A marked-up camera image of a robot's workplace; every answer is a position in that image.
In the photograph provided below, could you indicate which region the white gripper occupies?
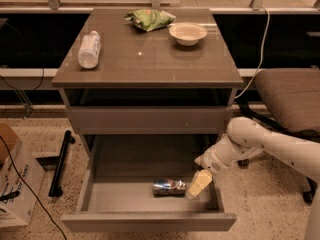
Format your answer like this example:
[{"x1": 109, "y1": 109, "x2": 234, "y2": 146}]
[{"x1": 186, "y1": 134, "x2": 261, "y2": 199}]

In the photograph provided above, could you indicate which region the crushed redbull can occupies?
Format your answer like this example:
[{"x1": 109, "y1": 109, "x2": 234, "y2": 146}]
[{"x1": 153, "y1": 179, "x2": 186, "y2": 196}]

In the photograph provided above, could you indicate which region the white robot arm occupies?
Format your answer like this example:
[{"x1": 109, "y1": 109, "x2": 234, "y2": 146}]
[{"x1": 186, "y1": 117, "x2": 320, "y2": 240}]

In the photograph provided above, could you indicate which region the closed grey top drawer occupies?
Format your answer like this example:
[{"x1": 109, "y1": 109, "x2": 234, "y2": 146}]
[{"x1": 66, "y1": 106, "x2": 232, "y2": 134}]

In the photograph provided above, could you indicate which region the open grey middle drawer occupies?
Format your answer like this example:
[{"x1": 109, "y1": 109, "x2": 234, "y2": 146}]
[{"x1": 62, "y1": 135, "x2": 236, "y2": 232}]

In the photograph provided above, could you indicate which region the grey drawer cabinet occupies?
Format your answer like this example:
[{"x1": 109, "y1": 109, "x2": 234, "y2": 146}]
[{"x1": 52, "y1": 9, "x2": 242, "y2": 151}]

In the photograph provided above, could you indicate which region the grey office chair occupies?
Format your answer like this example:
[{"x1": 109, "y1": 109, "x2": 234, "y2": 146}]
[{"x1": 237, "y1": 68, "x2": 320, "y2": 203}]

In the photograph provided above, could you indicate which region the white ceramic bowl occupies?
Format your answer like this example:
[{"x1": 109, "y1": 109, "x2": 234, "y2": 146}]
[{"x1": 169, "y1": 22, "x2": 207, "y2": 46}]

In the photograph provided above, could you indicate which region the black metal bar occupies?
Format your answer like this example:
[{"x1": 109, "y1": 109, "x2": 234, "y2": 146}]
[{"x1": 48, "y1": 130, "x2": 75, "y2": 197}]

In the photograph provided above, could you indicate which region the green chip bag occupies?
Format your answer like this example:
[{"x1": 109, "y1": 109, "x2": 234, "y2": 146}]
[{"x1": 124, "y1": 9, "x2": 176, "y2": 32}]

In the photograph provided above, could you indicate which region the clear plastic water bottle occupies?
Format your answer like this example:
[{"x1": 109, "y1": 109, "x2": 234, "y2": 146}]
[{"x1": 78, "y1": 31, "x2": 101, "y2": 69}]

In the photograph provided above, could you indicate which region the white cardboard box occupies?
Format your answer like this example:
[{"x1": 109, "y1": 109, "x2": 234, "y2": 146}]
[{"x1": 0, "y1": 123, "x2": 45, "y2": 228}]

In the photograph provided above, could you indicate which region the black floor cable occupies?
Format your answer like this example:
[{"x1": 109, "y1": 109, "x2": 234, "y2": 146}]
[{"x1": 0, "y1": 135, "x2": 68, "y2": 240}]

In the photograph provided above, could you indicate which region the white hanging cable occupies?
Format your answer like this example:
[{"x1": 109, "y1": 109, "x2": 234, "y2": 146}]
[{"x1": 234, "y1": 7, "x2": 271, "y2": 101}]

